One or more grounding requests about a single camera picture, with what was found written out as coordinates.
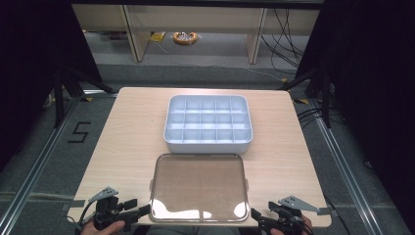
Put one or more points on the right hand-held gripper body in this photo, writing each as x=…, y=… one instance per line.
x=287, y=222

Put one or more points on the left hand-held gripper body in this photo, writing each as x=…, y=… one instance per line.
x=109, y=212

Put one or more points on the clear plastic box lid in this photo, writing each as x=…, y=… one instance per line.
x=199, y=182

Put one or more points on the person's left hand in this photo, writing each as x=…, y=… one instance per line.
x=106, y=229

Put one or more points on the person's right hand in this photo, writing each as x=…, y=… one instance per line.
x=308, y=226

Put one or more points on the grey tape strip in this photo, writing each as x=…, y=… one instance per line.
x=325, y=211
x=75, y=205

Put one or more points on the white compartment storage box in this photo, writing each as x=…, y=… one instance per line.
x=207, y=122

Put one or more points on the black metal stand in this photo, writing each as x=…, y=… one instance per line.
x=325, y=98
x=59, y=98

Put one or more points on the black curtain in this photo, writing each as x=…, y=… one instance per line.
x=29, y=65
x=375, y=81

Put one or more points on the yellow flat item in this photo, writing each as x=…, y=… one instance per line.
x=158, y=37

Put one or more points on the orange tape roll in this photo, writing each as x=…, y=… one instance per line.
x=185, y=37

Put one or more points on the aluminium floor rail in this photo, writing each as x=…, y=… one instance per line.
x=36, y=169
x=342, y=169

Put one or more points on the beige wooden desk frame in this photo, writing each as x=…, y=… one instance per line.
x=195, y=19

